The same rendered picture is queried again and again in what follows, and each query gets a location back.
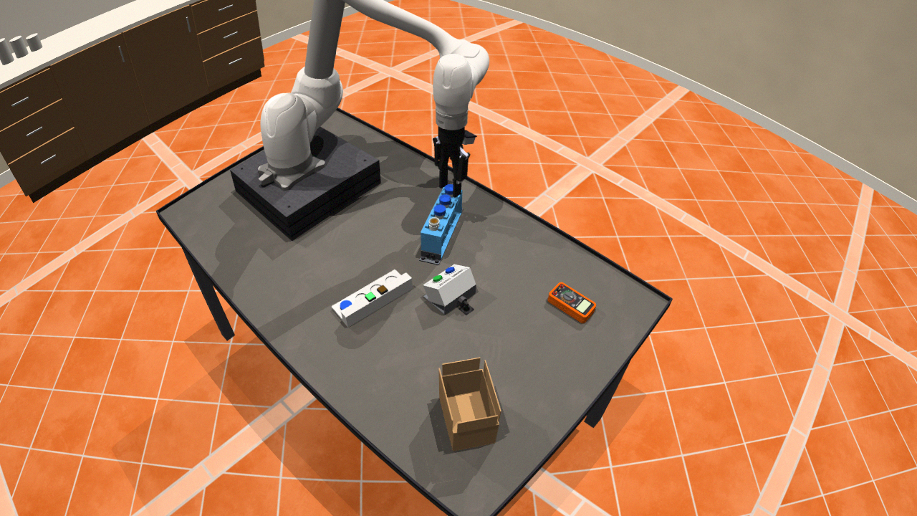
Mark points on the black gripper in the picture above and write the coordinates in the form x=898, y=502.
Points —
x=447, y=144

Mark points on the dark grey table edge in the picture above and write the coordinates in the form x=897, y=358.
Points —
x=609, y=261

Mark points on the orange digital multimeter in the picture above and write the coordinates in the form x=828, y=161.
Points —
x=571, y=302

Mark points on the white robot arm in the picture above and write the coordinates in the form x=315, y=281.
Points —
x=289, y=120

